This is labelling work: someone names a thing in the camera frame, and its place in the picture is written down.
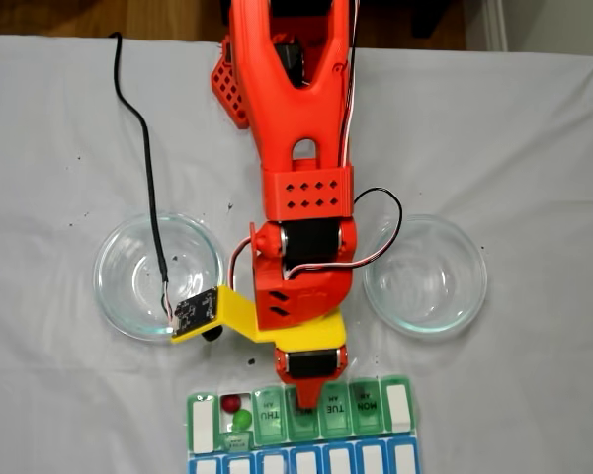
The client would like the weekly pill organizer box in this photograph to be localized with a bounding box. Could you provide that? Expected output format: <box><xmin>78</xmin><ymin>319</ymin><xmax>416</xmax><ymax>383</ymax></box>
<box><xmin>185</xmin><ymin>374</ymin><xmax>423</xmax><ymax>474</ymax></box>

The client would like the clear glass bowl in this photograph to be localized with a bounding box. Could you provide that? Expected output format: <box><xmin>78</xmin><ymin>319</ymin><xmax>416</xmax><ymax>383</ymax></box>
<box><xmin>363</xmin><ymin>213</ymin><xmax>489</xmax><ymax>342</ymax></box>
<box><xmin>93</xmin><ymin>211</ymin><xmax>227</xmax><ymax>345</ymax></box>

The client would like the white tablecloth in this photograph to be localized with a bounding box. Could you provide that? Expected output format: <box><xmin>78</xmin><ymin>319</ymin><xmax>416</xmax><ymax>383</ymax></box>
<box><xmin>0</xmin><ymin>34</ymin><xmax>593</xmax><ymax>474</ymax></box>

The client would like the camera board on yellow mount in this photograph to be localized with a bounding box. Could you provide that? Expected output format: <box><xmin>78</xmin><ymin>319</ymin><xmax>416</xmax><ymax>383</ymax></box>
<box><xmin>170</xmin><ymin>288</ymin><xmax>228</xmax><ymax>345</ymax></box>

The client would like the red white servo wire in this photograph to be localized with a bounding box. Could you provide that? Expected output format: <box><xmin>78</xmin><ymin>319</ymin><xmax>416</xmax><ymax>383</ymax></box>
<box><xmin>226</xmin><ymin>187</ymin><xmax>405</xmax><ymax>292</ymax></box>

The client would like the black camera cable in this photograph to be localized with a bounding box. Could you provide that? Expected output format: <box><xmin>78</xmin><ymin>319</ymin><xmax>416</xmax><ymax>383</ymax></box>
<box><xmin>109</xmin><ymin>32</ymin><xmax>172</xmax><ymax>297</ymax></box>

